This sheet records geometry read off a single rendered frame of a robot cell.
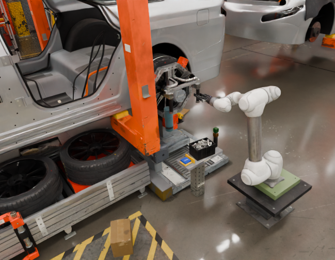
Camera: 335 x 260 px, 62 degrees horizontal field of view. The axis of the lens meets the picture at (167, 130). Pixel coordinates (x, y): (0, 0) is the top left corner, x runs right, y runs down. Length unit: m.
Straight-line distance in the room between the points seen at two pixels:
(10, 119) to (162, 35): 1.53
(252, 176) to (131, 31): 1.38
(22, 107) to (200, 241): 1.80
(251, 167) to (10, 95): 1.92
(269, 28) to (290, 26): 0.30
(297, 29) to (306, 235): 3.19
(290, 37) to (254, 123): 2.97
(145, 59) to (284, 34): 3.12
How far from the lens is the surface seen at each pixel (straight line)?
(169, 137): 3.25
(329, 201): 3.05
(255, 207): 2.69
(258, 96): 2.03
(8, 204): 2.47
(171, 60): 2.86
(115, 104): 2.72
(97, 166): 2.53
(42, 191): 2.47
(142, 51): 2.09
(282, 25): 4.82
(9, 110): 2.46
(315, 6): 4.98
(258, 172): 2.24
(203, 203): 2.75
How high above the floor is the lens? 2.00
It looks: 32 degrees down
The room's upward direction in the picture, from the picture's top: 4 degrees counter-clockwise
